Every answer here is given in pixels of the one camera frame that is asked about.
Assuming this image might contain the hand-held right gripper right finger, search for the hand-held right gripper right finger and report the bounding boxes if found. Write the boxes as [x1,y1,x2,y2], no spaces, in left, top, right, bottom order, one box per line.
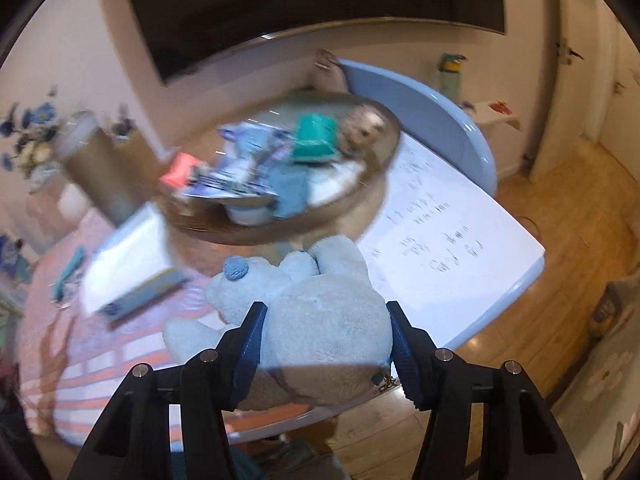
[386,301,583,480]

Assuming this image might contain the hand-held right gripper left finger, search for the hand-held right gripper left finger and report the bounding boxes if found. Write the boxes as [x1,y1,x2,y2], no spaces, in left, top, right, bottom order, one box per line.
[67,301,268,480]

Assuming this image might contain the light blue teddy bear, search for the light blue teddy bear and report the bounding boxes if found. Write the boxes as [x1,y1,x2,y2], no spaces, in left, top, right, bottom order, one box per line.
[164,236,401,411]

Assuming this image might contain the blue cloth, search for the blue cloth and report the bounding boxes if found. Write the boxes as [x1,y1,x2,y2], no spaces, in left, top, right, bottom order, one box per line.
[270,165,314,221]

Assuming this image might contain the ribbed gold glass plate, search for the ribbed gold glass plate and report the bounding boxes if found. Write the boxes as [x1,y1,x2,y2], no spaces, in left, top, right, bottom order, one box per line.
[160,91,402,247]

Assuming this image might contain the small white plush toy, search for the small white plush toy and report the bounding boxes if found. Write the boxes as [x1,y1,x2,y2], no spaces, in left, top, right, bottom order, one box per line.
[336,105,389,159]

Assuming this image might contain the dark teal cloth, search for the dark teal cloth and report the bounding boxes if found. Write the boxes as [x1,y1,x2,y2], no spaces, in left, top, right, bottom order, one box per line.
[230,437,352,480]

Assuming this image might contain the white cloth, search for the white cloth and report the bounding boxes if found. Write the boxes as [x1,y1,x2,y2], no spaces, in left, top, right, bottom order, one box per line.
[227,203,274,227]

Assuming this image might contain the pink white patterned mat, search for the pink white patterned mat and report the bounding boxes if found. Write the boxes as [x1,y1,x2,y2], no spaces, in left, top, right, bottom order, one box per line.
[15,205,326,448]

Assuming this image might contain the white book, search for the white book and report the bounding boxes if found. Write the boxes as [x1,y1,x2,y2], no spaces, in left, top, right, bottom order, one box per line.
[80,204,193,331]

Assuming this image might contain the purple printed packet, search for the purple printed packet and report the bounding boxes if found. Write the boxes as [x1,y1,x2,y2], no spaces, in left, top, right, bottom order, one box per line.
[185,122,296,202]

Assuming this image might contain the beige printed cloth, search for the beige printed cloth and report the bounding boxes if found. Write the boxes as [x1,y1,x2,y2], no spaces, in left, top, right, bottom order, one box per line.
[550,265,640,461]

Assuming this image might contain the coral pink cloth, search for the coral pink cloth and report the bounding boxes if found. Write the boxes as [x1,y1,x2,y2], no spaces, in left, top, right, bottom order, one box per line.
[160,152,203,191]

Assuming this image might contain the teal pouch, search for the teal pouch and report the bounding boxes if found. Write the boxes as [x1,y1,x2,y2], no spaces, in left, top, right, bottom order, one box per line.
[291,114,341,165]

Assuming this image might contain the brown paper container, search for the brown paper container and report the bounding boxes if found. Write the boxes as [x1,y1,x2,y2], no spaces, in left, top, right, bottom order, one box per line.
[54,110,168,228]

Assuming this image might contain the white vase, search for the white vase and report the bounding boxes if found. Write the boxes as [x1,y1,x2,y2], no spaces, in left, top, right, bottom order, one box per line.
[55,180,97,233]

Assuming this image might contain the blue chair back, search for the blue chair back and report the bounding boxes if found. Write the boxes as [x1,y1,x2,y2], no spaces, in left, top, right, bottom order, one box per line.
[337,59,498,196]

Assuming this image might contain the white side shelf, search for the white side shelf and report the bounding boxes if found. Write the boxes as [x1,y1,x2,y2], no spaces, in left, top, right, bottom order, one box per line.
[462,100,521,178]

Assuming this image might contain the blue cartoon figure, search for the blue cartoon figure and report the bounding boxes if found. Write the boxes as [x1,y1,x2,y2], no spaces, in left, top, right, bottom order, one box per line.
[0,232,34,286]

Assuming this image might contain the bunch of pens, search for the bunch of pens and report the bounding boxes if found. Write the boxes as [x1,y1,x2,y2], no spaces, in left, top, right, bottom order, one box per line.
[107,102,140,140]

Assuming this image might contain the green water bottle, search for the green water bottle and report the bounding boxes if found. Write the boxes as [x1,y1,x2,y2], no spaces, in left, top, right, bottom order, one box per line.
[439,52,470,96]

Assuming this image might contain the white door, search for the white door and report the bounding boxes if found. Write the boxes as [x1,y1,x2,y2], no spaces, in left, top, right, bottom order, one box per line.
[529,0,601,182]
[595,5,640,183]

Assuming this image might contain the blue and white flowers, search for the blue and white flowers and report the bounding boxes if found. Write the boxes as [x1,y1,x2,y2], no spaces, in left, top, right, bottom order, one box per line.
[0,87,67,181]

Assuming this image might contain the black floor cable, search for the black floor cable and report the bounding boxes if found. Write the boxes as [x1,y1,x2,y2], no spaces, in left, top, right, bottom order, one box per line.
[520,214,544,242]

